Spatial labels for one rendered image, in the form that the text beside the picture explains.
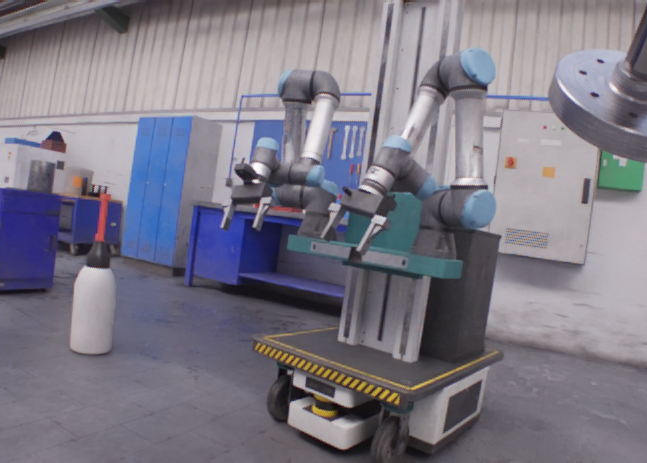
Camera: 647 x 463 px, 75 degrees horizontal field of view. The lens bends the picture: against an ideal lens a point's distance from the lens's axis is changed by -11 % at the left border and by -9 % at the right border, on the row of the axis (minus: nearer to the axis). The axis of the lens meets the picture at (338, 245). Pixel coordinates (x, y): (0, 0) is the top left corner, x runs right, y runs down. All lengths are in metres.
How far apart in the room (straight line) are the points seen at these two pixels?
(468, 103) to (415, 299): 0.72
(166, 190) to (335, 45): 2.44
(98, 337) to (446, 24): 2.08
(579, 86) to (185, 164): 4.92
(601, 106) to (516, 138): 3.45
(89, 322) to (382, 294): 1.41
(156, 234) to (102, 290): 3.15
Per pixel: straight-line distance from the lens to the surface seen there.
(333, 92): 1.77
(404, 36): 2.03
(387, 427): 1.57
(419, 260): 1.49
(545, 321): 4.26
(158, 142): 5.68
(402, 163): 1.26
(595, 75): 0.66
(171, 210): 5.37
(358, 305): 1.85
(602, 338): 4.29
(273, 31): 5.80
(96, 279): 2.42
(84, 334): 2.47
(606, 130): 0.58
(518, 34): 4.76
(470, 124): 1.43
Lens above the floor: 0.77
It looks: 2 degrees down
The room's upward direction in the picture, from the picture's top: 8 degrees clockwise
